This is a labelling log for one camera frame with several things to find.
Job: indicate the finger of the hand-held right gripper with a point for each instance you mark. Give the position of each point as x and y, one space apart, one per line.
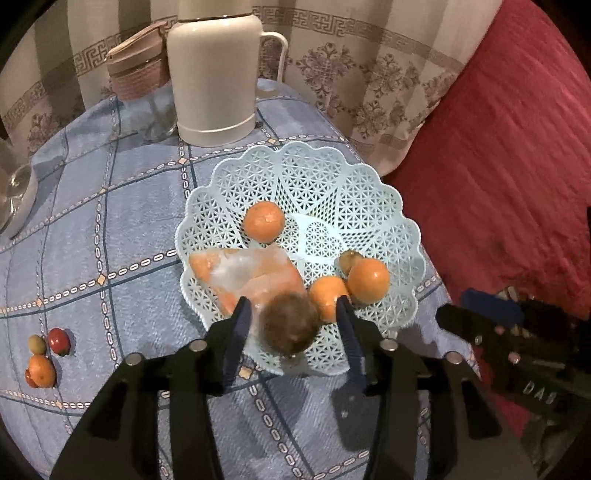
466 323
491 305

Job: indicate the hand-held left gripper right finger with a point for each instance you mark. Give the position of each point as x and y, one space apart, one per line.
348 341

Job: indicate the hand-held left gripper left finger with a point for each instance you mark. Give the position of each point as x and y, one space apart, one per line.
238 332

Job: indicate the dark brown fuzzy kiwi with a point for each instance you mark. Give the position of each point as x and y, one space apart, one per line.
288 325

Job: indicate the orange mandarin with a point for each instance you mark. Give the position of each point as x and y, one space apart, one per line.
368 280
263 221
41 370
325 295

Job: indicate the clear bag of orange pieces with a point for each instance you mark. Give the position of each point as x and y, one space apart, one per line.
249 277

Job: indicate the large green kiwi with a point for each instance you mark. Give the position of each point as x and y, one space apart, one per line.
346 261

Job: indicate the light blue plastic lattice basket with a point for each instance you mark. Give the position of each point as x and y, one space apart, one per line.
323 194

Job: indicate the large red tomato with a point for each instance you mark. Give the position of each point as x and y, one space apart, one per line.
59 341

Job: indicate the small green kiwi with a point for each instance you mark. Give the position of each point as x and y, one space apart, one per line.
37 344

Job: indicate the red blanket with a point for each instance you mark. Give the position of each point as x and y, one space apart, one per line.
508 161

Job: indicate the white bowl with steel inside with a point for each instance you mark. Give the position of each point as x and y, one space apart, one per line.
28 203

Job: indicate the white thermos jug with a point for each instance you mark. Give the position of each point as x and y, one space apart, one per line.
212 69

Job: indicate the beige patterned curtain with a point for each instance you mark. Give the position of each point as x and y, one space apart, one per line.
369 69

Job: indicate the glass cup with pink lid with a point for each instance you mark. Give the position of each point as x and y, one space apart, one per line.
138 78

